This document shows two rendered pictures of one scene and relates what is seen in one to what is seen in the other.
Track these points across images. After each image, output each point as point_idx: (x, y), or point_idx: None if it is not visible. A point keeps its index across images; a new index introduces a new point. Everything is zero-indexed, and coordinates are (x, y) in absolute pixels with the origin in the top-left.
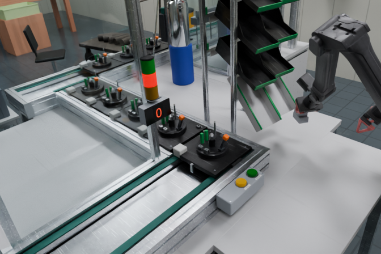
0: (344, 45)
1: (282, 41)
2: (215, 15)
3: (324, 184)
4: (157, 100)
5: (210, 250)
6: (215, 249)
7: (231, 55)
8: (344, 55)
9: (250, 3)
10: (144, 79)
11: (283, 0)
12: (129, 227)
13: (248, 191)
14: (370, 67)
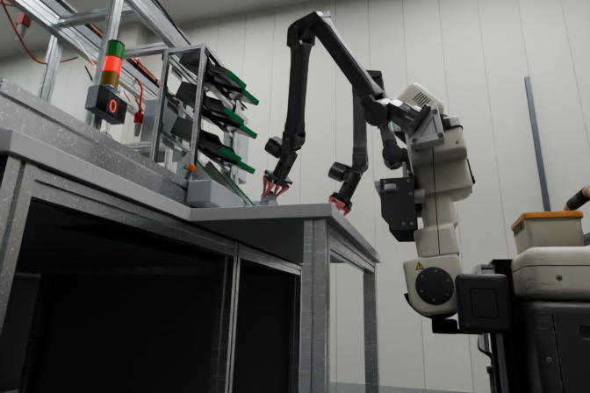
0: (317, 13)
1: (244, 129)
2: (176, 96)
3: None
4: None
5: (186, 212)
6: (192, 216)
7: (195, 119)
8: (317, 32)
9: (219, 69)
10: (108, 60)
11: (245, 90)
12: None
13: (228, 195)
14: (337, 36)
